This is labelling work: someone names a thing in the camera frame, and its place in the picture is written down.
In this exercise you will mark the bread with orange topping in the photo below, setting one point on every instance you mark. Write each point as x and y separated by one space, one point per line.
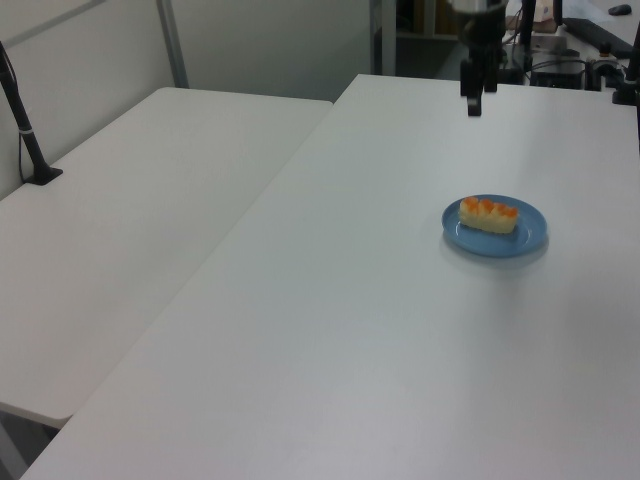
489 216

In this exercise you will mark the black keyboard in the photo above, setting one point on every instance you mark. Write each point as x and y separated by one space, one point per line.
597 35

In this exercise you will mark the thin black upright pole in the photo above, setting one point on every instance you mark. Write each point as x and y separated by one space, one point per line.
527 35

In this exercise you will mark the black electronics box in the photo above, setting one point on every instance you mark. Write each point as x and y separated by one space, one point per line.
557 75

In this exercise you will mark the black camera stand pole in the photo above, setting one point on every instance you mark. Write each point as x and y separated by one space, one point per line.
25 135

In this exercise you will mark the black clamp stand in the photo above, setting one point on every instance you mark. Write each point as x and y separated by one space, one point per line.
627 80

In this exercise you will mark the black computer mouse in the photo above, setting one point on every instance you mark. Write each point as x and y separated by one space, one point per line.
620 9

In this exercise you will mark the blue plate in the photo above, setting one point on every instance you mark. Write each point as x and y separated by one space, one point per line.
525 235

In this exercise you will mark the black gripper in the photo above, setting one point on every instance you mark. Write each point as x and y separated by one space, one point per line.
482 30

